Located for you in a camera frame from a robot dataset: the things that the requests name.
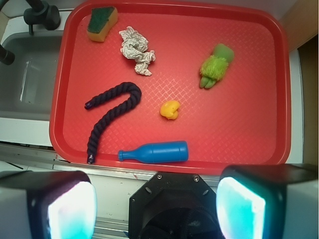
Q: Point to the crumpled white paper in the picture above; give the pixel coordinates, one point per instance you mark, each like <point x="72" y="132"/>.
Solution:
<point x="135" y="47"/>

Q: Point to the black faucet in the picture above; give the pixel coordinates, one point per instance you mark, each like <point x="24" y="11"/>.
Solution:
<point x="39" y="13"/>

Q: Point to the grey sink basin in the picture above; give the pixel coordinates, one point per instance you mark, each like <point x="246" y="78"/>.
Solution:
<point x="26" y="86"/>

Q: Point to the yellow rubber duck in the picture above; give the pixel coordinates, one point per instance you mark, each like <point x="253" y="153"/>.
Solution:
<point x="169" y="109"/>

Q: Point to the red plastic tray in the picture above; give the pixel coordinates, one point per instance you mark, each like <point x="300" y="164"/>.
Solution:
<point x="245" y="118"/>

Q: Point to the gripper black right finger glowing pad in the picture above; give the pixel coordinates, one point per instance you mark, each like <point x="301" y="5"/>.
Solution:
<point x="269" y="201"/>

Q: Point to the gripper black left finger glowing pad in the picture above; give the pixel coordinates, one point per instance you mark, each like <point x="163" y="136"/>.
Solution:
<point x="47" y="205"/>

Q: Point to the blue plastic bottle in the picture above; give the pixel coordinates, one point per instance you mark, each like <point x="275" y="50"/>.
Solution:
<point x="155" y="153"/>

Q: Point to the green fuzzy toy animal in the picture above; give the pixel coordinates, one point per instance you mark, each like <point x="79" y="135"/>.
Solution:
<point x="214" y="68"/>

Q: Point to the yellow sponge green scrubber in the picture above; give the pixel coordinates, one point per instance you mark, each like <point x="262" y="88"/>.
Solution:
<point x="101" y="21"/>

